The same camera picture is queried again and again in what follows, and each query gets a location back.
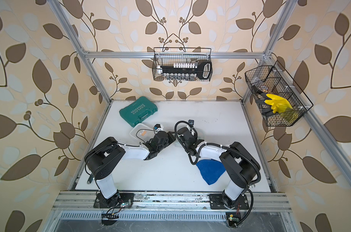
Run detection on aluminium front rail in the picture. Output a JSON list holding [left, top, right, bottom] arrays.
[[52, 191, 292, 213]]

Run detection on back black wire basket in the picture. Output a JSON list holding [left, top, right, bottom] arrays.
[[152, 46, 213, 82]]

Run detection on yellow rubber glove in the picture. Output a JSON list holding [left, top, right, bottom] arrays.
[[264, 94, 293, 114]]

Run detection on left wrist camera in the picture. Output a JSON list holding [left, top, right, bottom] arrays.
[[153, 124, 164, 132]]

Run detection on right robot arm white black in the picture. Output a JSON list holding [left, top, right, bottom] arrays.
[[175, 127, 261, 208]]

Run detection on green plastic tool case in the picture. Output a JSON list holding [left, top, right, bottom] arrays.
[[119, 96, 158, 128]]

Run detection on blue cleaning cloth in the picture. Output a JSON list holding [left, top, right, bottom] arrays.
[[196, 159, 226, 185]]

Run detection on black socket set holder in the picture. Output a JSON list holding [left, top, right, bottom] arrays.
[[157, 60, 213, 80]]

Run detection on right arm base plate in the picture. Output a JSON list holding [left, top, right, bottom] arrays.
[[208, 192, 249, 210]]

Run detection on side black wire basket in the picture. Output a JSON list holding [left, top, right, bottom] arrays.
[[245, 61, 314, 127]]

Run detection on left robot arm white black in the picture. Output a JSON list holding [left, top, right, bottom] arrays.
[[84, 131, 175, 200]]

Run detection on black pliers in basket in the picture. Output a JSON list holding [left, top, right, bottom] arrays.
[[252, 85, 274, 117]]

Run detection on small clear lunch box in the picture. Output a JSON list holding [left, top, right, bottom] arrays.
[[129, 123, 155, 143]]

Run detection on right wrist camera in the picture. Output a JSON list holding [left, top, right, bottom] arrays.
[[188, 119, 194, 128]]

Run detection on black corrugated cable conduit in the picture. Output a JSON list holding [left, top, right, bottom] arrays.
[[174, 120, 262, 227]]

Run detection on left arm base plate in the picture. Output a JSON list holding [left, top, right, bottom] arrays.
[[93, 191, 134, 208]]

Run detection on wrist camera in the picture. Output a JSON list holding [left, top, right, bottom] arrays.
[[153, 124, 164, 132], [188, 119, 194, 128]]

